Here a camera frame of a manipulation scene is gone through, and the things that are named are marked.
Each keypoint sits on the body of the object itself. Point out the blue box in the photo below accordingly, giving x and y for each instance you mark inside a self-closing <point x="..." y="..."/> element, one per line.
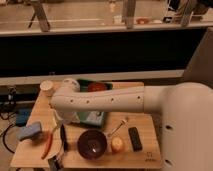
<point x="22" y="116"/>

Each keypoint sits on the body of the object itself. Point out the purple bowl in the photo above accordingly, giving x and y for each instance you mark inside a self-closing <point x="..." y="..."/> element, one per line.
<point x="92" y="144"/>

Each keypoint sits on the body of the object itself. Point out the blue sponge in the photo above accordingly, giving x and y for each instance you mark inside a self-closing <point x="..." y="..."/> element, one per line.
<point x="30" y="131"/>

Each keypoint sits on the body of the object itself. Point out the blue grey cloth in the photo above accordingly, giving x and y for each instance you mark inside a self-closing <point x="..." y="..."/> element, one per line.
<point x="94" y="117"/>

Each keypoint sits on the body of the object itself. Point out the green plastic tray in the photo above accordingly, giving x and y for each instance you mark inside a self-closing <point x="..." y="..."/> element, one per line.
<point x="84" y="88"/>

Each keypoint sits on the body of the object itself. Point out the black remote control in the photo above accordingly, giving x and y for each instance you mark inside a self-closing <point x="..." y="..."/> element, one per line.
<point x="135" y="139"/>

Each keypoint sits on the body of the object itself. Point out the red bowl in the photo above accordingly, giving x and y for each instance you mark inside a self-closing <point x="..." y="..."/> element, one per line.
<point x="93" y="87"/>

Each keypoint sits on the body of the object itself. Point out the white cup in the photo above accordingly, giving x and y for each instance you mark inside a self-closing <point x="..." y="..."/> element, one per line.
<point x="47" y="87"/>

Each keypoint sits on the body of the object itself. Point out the yellow apple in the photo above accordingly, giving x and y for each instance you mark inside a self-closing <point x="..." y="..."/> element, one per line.
<point x="117" y="145"/>

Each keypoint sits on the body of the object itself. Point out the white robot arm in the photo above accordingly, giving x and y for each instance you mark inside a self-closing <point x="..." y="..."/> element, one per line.
<point x="186" y="109"/>

